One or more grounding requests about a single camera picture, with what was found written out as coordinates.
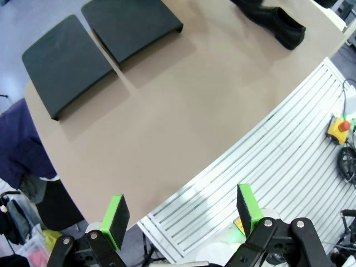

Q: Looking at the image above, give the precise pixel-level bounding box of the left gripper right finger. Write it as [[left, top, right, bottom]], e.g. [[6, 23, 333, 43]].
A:
[[224, 183, 339, 267]]

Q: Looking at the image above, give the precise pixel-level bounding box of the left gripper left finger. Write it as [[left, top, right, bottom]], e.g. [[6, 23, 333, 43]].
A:
[[47, 194, 131, 267]]

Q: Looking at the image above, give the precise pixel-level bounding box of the black leather shoe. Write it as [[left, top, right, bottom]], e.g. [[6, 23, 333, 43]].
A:
[[230, 0, 306, 51]]

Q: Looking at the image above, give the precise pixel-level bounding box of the black shoe stand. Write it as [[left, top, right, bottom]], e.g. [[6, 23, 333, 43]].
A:
[[81, 0, 184, 66], [22, 14, 115, 121]]

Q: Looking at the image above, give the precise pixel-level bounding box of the yellow emergency stop button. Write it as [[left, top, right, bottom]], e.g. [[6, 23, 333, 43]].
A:
[[325, 116, 352, 145]]

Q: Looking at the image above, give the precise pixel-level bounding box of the white table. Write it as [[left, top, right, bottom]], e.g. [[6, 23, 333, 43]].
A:
[[314, 0, 349, 32]]

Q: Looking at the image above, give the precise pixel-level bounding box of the white slatted base plate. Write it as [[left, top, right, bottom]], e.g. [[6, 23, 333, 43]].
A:
[[137, 57, 356, 265]]

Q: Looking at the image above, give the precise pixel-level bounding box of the black coiled cable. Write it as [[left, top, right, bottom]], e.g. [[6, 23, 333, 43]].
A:
[[338, 143, 356, 184]]

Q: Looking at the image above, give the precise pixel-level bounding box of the thin white cable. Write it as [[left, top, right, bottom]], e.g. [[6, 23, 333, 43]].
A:
[[340, 79, 356, 117]]

